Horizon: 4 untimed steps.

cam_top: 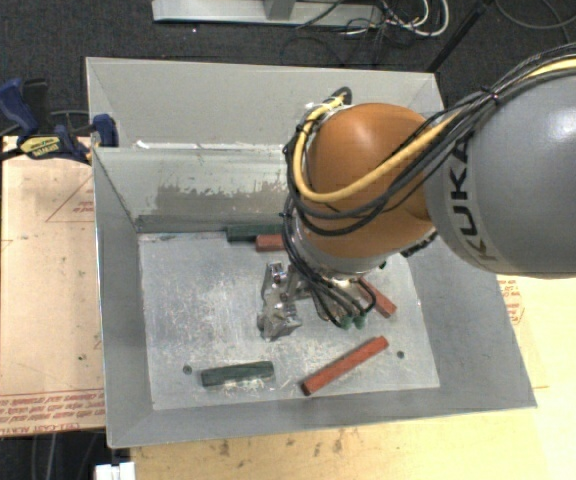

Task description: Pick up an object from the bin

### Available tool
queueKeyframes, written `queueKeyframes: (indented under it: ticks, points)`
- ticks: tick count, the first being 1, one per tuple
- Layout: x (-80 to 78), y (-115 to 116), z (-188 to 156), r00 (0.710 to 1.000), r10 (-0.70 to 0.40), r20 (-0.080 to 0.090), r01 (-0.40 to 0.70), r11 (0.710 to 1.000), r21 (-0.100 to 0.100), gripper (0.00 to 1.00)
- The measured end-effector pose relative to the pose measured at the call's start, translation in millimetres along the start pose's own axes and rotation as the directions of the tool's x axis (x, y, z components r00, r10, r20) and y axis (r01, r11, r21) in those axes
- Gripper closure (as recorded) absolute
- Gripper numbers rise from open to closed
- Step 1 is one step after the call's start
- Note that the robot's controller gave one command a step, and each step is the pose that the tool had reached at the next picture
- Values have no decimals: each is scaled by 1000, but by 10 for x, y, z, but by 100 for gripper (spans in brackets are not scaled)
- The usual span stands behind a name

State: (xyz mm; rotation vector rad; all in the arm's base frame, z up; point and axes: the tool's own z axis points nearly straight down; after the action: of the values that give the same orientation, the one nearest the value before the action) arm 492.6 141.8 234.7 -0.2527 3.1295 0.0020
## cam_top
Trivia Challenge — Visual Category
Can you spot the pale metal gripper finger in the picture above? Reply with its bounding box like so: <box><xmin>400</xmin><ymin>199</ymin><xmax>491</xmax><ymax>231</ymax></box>
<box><xmin>257</xmin><ymin>262</ymin><xmax>285</xmax><ymax>342</ymax></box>
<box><xmin>275</xmin><ymin>287</ymin><xmax>304</xmax><ymax>338</ymax></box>

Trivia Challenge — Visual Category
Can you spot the red-brown flat block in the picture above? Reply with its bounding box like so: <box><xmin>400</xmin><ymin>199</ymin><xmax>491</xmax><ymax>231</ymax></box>
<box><xmin>254</xmin><ymin>233</ymin><xmax>286</xmax><ymax>254</ymax></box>
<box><xmin>357</xmin><ymin>277</ymin><xmax>399</xmax><ymax>319</ymax></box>
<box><xmin>300</xmin><ymin>335</ymin><xmax>390</xmax><ymax>397</ymax></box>

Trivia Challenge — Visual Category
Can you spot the grey metal bin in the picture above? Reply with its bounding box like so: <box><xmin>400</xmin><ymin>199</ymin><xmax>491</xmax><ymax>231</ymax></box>
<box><xmin>85</xmin><ymin>56</ymin><xmax>538</xmax><ymax>449</ymax></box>

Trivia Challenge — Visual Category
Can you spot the dark green flat block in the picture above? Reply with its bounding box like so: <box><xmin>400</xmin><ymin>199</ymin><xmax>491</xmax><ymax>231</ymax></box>
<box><xmin>225</xmin><ymin>223</ymin><xmax>286</xmax><ymax>243</ymax></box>
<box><xmin>200</xmin><ymin>360</ymin><xmax>276</xmax><ymax>389</ymax></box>

